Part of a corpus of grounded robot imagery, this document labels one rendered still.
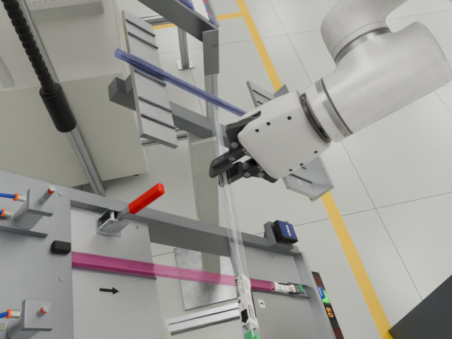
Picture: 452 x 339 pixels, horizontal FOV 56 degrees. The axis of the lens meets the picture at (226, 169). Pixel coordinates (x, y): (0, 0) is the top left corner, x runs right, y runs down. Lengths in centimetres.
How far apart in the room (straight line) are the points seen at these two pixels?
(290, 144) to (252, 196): 126
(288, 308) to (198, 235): 22
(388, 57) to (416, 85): 5
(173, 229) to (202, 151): 32
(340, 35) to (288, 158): 17
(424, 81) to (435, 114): 181
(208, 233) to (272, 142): 23
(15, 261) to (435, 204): 177
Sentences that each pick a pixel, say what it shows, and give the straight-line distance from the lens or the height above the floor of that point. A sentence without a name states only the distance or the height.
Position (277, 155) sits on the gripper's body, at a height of 109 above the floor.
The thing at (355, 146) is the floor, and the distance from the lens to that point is 207.
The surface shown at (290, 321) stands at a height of 78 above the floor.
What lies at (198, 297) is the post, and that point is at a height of 1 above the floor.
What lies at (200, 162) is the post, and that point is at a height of 74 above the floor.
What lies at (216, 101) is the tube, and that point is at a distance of 89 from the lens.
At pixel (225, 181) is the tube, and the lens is 59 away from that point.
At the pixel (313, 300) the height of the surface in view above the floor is 73.
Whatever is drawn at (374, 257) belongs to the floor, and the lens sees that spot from 179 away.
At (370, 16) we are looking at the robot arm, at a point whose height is 124.
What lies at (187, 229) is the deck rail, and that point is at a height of 93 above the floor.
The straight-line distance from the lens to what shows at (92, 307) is 55.
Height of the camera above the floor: 155
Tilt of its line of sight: 54 degrees down
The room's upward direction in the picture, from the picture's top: straight up
